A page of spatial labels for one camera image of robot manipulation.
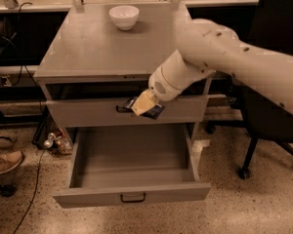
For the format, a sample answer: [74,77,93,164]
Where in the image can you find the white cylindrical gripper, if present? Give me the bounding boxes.
[132,50,215,116]

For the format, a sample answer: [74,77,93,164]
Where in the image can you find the dark blue snack bar wrapper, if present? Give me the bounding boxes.
[121,97,165,120]

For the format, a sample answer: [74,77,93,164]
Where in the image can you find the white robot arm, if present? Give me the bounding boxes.
[132,19,293,115]

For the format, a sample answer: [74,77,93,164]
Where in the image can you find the grey drawer cabinet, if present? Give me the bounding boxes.
[33,2,217,148]

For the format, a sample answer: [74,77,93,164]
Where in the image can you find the grey open bottom drawer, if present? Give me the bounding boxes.
[54,124,211,208]

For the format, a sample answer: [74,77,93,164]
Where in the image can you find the grey middle drawer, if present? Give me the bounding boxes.
[47,96,208,128]

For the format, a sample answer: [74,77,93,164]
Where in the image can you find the white ceramic bowl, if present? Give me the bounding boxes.
[108,5,140,30]

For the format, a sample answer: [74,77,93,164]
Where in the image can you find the pile of bottles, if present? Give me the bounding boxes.
[43,133,72,155]

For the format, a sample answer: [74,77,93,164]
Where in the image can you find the black office chair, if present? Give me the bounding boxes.
[205,0,293,180]

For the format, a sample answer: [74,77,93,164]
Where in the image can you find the tan shoe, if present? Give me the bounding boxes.
[0,151,23,175]

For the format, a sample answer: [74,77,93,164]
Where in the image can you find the white wall power outlet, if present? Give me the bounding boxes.
[0,76,12,87]

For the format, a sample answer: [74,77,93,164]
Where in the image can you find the black floor cable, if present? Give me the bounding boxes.
[11,148,47,234]

